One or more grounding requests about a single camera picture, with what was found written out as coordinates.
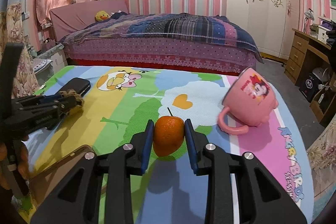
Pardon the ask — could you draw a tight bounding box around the orange tangerine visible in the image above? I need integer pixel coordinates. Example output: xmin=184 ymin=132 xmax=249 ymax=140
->
xmin=153 ymin=108 xmax=185 ymax=157

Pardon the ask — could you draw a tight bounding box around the brown paper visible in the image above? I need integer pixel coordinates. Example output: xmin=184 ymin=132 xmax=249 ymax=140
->
xmin=59 ymin=89 xmax=84 ymax=116

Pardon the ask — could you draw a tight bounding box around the person's hand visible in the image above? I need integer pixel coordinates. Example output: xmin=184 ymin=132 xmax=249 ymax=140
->
xmin=1 ymin=135 xmax=30 ymax=197

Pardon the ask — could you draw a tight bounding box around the colourful cartoon bed sheet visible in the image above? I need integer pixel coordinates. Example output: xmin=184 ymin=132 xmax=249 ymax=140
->
xmin=21 ymin=66 xmax=313 ymax=223

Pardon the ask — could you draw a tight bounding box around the black wallet case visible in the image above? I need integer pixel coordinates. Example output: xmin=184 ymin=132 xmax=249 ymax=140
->
xmin=56 ymin=77 xmax=91 ymax=97

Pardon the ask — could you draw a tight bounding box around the white bedside table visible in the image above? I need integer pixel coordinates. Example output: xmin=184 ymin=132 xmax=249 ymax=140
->
xmin=32 ymin=44 xmax=68 ymax=86

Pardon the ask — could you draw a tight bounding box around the pink cartoon cup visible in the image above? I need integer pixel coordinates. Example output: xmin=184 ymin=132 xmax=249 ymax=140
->
xmin=218 ymin=68 xmax=278 ymax=135

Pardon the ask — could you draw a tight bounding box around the floral beige curtain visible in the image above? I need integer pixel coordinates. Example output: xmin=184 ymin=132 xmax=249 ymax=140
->
xmin=1 ymin=3 xmax=39 ymax=98

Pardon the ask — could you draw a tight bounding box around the purple bed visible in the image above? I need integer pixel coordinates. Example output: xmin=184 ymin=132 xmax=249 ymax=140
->
xmin=50 ymin=0 xmax=259 ymax=75

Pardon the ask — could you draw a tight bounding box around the striped blue purple quilt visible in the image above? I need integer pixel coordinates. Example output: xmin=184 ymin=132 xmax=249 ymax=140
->
xmin=60 ymin=12 xmax=262 ymax=62

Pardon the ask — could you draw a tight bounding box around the yellow duck plush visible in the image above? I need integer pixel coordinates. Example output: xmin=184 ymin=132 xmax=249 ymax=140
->
xmin=95 ymin=11 xmax=110 ymax=22

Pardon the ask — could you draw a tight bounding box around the black box under desk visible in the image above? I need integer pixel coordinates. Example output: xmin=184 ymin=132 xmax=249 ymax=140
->
xmin=299 ymin=73 xmax=322 ymax=102

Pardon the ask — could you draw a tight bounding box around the wooden desk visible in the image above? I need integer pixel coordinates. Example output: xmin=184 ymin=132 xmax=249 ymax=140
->
xmin=284 ymin=28 xmax=333 ymax=86

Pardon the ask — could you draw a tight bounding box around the desk lamp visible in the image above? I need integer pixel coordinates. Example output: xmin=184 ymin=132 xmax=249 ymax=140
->
xmin=303 ymin=8 xmax=314 ymax=33

